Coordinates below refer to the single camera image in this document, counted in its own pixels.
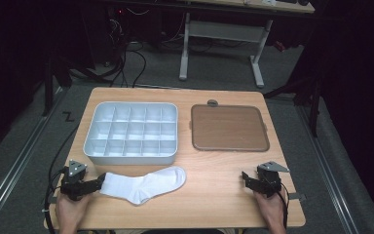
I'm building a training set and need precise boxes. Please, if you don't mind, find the thin black floor cable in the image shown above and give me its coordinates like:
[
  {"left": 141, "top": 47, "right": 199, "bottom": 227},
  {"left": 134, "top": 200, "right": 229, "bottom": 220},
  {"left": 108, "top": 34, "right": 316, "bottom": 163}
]
[{"left": 48, "top": 125, "right": 80, "bottom": 178}]

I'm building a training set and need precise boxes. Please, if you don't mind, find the white-framed wooden desk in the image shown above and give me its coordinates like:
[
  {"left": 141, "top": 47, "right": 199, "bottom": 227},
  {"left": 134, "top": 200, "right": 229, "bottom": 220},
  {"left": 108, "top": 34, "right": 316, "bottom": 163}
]
[{"left": 178, "top": 0, "right": 316, "bottom": 90}]

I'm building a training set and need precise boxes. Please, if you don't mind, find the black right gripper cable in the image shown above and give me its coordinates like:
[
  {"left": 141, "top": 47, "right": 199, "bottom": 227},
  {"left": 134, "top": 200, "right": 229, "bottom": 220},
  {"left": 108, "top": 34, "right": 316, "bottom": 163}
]
[{"left": 279, "top": 182, "right": 290, "bottom": 229}]

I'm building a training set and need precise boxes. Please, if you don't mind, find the person's left hand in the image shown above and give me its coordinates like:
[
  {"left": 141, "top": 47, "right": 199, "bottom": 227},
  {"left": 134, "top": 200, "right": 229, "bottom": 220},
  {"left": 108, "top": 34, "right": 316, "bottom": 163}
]
[{"left": 56, "top": 193, "right": 92, "bottom": 226}]

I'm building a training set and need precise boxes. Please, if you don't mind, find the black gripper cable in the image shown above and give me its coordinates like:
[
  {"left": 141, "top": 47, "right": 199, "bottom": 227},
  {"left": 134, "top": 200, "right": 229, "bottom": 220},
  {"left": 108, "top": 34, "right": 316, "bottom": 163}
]
[
  {"left": 279, "top": 182, "right": 290, "bottom": 229},
  {"left": 43, "top": 166, "right": 66, "bottom": 234}
]

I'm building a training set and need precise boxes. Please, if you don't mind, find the white divided storage box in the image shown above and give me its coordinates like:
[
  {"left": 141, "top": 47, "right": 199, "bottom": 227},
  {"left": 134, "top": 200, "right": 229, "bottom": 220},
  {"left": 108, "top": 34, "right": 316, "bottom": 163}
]
[{"left": 83, "top": 101, "right": 179, "bottom": 166}]

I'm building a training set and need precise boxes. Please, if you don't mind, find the brown flat tray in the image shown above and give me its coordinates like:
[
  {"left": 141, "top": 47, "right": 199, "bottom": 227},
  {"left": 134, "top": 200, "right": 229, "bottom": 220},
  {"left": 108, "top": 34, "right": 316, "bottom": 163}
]
[{"left": 190, "top": 103, "right": 271, "bottom": 153}]

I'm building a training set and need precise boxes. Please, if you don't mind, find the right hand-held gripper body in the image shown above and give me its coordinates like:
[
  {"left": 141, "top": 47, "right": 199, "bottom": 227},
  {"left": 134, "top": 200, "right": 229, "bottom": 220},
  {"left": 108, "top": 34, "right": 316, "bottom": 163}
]
[{"left": 252, "top": 160, "right": 290, "bottom": 198}]

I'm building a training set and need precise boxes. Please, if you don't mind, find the white sock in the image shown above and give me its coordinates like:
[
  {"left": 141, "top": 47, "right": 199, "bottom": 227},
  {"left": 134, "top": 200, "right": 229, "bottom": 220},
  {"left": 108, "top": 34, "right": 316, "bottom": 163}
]
[{"left": 98, "top": 166, "right": 188, "bottom": 207}]

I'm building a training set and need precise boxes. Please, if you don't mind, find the dark equipment rack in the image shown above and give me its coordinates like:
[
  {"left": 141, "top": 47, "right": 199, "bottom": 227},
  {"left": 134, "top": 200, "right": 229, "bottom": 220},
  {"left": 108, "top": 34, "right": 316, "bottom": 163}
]
[{"left": 79, "top": 4, "right": 130, "bottom": 71}]

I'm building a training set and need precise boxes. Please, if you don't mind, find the black floor cables bundle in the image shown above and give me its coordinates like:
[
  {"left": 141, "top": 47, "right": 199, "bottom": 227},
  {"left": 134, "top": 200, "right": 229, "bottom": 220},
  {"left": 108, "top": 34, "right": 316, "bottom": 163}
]
[{"left": 103, "top": 40, "right": 148, "bottom": 89}]

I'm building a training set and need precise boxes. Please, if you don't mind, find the person's right hand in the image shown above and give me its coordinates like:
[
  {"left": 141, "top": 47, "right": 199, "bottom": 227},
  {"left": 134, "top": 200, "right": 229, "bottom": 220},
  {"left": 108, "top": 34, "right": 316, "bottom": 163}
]
[{"left": 253, "top": 191, "right": 288, "bottom": 228}]

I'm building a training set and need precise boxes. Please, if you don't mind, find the metal floor rail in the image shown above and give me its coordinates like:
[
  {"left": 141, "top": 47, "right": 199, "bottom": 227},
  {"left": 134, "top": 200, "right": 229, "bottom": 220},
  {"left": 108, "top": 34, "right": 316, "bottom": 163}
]
[
  {"left": 296, "top": 105, "right": 360, "bottom": 234},
  {"left": 0, "top": 87, "right": 66, "bottom": 228}
]

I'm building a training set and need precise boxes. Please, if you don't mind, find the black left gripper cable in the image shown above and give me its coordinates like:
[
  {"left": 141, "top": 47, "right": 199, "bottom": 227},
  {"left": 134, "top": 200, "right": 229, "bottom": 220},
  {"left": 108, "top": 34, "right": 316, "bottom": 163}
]
[{"left": 43, "top": 166, "right": 66, "bottom": 234}]

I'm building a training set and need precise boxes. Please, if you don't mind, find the red small object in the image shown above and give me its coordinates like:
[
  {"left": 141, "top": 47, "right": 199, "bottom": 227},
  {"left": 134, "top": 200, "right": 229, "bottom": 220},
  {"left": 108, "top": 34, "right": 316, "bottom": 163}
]
[{"left": 273, "top": 40, "right": 287, "bottom": 53}]

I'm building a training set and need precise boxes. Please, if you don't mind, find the black stand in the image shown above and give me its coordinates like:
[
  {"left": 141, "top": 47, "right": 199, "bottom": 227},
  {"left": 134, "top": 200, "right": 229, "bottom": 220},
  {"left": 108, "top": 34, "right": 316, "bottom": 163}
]
[
  {"left": 262, "top": 64, "right": 323, "bottom": 138},
  {"left": 41, "top": 55, "right": 73, "bottom": 117}
]

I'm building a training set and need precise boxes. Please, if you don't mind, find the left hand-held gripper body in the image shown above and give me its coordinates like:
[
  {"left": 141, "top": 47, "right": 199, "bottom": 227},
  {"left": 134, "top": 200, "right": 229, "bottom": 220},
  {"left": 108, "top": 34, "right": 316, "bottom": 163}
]
[{"left": 59, "top": 159, "right": 95, "bottom": 201}]

